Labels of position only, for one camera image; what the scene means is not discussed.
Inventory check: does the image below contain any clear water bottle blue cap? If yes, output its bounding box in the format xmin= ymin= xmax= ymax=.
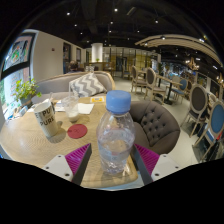
xmin=95 ymin=89 xmax=137 ymax=176

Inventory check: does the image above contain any person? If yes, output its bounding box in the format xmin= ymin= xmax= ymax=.
xmin=66 ymin=59 xmax=81 ymax=74

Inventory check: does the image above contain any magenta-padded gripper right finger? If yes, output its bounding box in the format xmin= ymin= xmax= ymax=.
xmin=130 ymin=143 xmax=184 ymax=186

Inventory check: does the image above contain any grey white zigzag cushion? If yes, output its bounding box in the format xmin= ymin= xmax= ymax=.
xmin=68 ymin=72 xmax=108 ymax=98

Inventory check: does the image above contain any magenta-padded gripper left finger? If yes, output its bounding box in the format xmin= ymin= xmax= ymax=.
xmin=41 ymin=143 xmax=93 ymax=186

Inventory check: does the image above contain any potted green plant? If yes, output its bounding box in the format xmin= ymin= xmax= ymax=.
xmin=12 ymin=78 xmax=43 ymax=107

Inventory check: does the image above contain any yellow table sign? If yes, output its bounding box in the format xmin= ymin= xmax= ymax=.
xmin=89 ymin=95 xmax=106 ymax=104

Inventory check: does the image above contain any grey sofa with wooden trim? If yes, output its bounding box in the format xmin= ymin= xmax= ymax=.
xmin=31 ymin=70 xmax=117 ymax=104

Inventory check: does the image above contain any flat round red coaster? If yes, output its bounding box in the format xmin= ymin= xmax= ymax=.
xmin=66 ymin=123 xmax=89 ymax=140

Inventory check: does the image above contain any grey tufted armchair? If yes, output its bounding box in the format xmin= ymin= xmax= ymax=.
xmin=129 ymin=99 xmax=181 ymax=156

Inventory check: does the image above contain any white mug with black letters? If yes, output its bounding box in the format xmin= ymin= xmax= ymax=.
xmin=33 ymin=98 xmax=59 ymax=138

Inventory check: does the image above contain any framed colourful wall picture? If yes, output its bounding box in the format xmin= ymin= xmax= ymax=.
xmin=1 ymin=32 xmax=36 ymax=73

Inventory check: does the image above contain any group of ceiling lights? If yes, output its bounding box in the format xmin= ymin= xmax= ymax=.
xmin=64 ymin=6 xmax=208 ymax=44

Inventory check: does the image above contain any group of dining chairs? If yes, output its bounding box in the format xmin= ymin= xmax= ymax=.
xmin=129 ymin=64 xmax=224 ymax=161

